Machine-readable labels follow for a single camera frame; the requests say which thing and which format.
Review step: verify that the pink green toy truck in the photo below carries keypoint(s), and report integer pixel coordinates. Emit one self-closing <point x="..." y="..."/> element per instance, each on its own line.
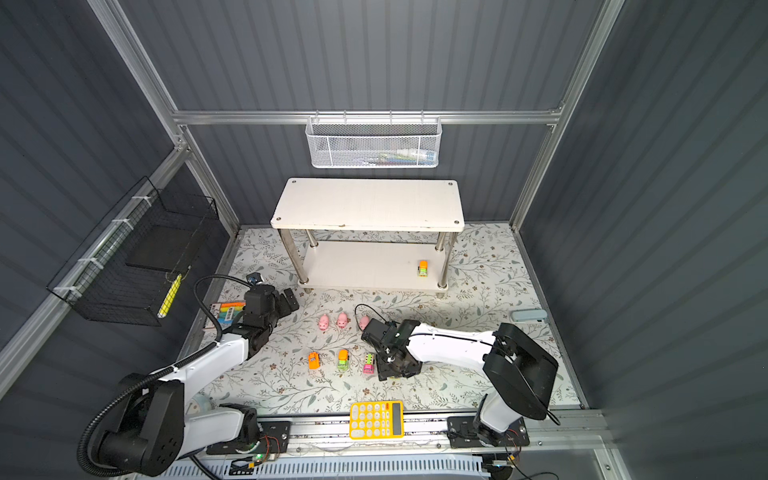
<point x="369" y="364"/>

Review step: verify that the pens in white basket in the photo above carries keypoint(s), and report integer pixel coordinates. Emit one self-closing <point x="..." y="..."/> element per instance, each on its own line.
<point x="402" y="158"/>

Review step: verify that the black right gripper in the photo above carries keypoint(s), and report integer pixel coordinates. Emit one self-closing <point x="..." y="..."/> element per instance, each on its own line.
<point x="382" y="369"/>

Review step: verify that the white two-tier shelf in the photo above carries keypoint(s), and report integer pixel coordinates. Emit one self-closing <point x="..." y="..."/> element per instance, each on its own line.
<point x="369" y="234"/>

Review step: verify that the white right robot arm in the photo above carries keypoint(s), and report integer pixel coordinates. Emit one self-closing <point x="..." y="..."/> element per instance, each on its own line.
<point x="521" y="372"/>

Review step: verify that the orange toy bulldozer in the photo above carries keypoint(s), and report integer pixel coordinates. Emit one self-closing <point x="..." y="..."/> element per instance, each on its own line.
<point x="313" y="361"/>

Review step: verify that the light blue case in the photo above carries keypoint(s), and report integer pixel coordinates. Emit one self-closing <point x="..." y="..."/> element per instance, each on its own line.
<point x="529" y="315"/>

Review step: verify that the green orange mixer truck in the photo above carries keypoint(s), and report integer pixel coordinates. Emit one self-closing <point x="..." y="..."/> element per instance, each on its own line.
<point x="343" y="360"/>

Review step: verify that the yellow calculator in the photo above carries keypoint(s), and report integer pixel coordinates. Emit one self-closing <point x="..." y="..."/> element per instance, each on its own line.
<point x="378" y="420"/>

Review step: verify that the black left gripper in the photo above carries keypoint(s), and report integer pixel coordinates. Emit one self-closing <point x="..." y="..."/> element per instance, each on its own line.
<point x="285" y="309"/>

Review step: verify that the black wire wall basket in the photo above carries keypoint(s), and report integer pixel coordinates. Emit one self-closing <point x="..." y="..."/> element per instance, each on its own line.
<point x="124" y="275"/>

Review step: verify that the colourful marker pack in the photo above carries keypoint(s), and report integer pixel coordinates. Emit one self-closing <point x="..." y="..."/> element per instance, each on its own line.
<point x="226" y="312"/>

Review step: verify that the yellow green highlighter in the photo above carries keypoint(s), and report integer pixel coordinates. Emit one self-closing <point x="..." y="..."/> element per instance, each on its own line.
<point x="169" y="297"/>

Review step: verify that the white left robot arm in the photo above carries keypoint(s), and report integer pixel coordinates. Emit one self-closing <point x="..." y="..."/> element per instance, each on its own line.
<point x="147" y="427"/>

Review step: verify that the white wire wall basket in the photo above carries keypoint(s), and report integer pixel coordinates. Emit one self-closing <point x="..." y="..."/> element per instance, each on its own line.
<point x="338" y="145"/>

